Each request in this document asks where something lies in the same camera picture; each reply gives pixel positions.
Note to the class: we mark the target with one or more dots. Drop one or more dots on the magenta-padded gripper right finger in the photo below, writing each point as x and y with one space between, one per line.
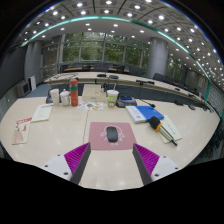
165 166

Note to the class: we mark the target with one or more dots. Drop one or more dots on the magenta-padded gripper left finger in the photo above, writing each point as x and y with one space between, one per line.
56 165

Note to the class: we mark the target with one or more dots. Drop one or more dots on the black computer mouse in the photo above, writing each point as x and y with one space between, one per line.
112 134

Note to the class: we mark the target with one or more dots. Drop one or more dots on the pink printed mouse pad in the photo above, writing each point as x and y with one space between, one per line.
96 140

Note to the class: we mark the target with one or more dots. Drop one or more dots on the white and green booklet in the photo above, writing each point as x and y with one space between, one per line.
173 128

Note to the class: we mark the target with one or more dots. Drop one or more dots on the black handheld microphone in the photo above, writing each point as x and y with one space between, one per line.
154 122

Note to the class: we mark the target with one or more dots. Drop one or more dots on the red and white leaflet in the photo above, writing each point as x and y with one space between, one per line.
21 131

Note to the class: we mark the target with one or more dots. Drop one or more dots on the white paper booklet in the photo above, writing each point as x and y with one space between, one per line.
41 113

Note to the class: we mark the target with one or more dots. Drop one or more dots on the row of black office chairs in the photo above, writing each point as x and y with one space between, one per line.
213 141
133 70

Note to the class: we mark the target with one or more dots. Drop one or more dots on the blue and white book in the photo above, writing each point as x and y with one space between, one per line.
148 112

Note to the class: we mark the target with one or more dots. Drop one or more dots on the black gooseneck desk microphone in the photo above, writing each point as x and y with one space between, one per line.
151 105

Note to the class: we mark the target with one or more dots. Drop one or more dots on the white lidded mug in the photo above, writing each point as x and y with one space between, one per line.
64 98

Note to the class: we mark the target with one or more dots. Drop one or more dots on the white paper cup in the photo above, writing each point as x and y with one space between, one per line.
55 97

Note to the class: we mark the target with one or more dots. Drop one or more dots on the colourful printed flyer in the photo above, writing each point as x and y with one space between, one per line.
90 106

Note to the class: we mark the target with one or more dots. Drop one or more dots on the red bottle with green band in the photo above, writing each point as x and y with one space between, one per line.
74 96

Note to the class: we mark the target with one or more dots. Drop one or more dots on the black desk conference unit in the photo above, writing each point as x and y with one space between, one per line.
126 101

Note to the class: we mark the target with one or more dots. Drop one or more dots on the beige cardboard box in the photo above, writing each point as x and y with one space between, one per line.
93 93

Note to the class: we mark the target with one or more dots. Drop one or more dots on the grey box appliance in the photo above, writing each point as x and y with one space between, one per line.
23 89

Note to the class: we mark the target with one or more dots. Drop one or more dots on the white standing appliance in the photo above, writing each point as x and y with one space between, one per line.
32 83

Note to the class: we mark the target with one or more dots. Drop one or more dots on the printed drink cup with straw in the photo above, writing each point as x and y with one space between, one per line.
112 99

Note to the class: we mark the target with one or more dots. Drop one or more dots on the long curved conference table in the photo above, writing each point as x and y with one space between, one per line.
130 79

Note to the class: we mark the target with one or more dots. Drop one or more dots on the group of ceiling lights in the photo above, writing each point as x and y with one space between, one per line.
109 2

